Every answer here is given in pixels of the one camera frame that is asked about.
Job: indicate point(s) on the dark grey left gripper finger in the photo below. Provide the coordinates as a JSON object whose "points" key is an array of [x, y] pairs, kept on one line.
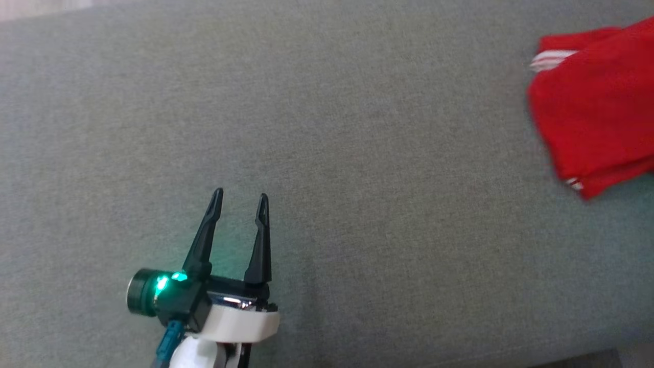
{"points": [[203, 245], [260, 245]]}

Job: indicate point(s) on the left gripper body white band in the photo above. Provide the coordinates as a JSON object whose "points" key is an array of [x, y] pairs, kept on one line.
{"points": [[240, 322]]}

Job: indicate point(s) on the red and white jersey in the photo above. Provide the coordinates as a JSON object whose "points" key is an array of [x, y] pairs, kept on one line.
{"points": [[603, 102]]}

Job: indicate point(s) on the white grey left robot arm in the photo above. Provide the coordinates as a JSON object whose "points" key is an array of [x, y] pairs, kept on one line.
{"points": [[194, 355]]}

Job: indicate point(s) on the large grey sofa seat cushion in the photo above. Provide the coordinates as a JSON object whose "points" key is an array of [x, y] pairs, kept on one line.
{"points": [[357, 179]]}

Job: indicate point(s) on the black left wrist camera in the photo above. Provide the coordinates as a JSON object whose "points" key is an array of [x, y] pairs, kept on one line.
{"points": [[173, 301]]}

